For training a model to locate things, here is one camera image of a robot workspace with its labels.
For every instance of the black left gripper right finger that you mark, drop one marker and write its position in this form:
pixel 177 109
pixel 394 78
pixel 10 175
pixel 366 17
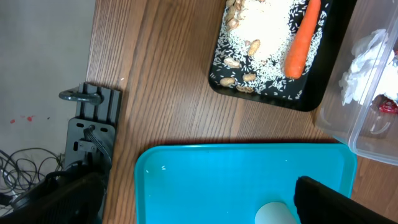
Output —
pixel 317 204

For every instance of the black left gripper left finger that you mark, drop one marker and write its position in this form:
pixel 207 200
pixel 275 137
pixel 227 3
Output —
pixel 68 199

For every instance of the translucent plastic cup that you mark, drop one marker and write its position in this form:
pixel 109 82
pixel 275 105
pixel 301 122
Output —
pixel 274 213

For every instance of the red sauce packet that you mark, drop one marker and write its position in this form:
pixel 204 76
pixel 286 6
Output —
pixel 388 106

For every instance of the orange carrot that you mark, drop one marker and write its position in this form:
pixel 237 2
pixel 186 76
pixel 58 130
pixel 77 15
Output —
pixel 296 58

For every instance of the rice and peanut scraps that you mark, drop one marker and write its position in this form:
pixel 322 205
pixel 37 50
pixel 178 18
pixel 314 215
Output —
pixel 254 40

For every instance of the white napkin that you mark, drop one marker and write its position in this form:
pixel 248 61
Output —
pixel 354 82

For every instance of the black waste tray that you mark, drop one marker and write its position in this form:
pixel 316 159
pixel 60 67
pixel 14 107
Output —
pixel 317 77

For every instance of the clear plastic bin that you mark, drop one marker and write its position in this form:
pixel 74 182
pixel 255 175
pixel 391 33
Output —
pixel 363 128

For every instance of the teal plastic tray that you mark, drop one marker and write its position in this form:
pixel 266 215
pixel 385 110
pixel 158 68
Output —
pixel 229 183

